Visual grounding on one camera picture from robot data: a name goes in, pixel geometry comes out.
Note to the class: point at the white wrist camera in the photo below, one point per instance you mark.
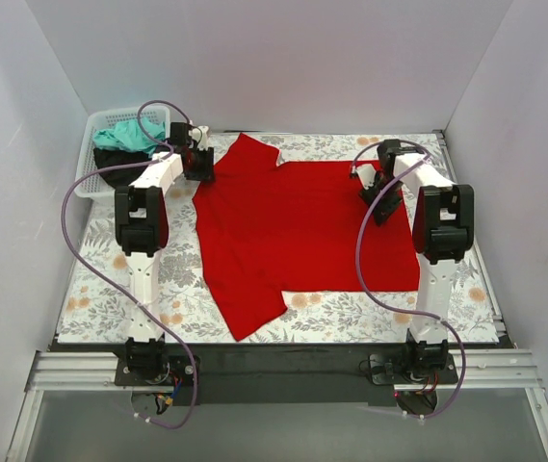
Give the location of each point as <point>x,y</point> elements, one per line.
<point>366,174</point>
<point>200,137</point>

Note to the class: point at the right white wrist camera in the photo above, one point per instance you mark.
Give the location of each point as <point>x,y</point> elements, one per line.
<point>366,174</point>

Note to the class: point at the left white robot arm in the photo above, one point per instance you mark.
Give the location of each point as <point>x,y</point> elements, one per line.
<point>142,232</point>

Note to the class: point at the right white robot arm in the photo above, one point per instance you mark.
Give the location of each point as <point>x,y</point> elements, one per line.
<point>442,233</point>

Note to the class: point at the black t shirt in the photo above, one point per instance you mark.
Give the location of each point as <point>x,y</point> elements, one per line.
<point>111,158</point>

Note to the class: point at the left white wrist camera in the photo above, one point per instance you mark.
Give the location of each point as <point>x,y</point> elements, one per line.
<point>200,137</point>

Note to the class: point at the aluminium frame rail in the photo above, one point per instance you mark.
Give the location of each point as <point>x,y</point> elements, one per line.
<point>97,371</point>

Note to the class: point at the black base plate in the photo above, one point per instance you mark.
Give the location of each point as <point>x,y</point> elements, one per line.
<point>320,373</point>

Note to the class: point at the red t shirt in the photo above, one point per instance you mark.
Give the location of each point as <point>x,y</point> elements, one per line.
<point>266,228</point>

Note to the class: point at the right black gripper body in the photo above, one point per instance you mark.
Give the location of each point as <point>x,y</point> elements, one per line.
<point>379,196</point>

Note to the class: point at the white plastic laundry basket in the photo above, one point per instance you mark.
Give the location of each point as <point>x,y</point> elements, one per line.
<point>95,188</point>

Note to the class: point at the teal t shirt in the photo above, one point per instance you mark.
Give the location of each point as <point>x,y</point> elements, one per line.
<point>126,136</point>

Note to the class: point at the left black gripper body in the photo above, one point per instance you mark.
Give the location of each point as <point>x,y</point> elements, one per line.
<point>198,172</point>

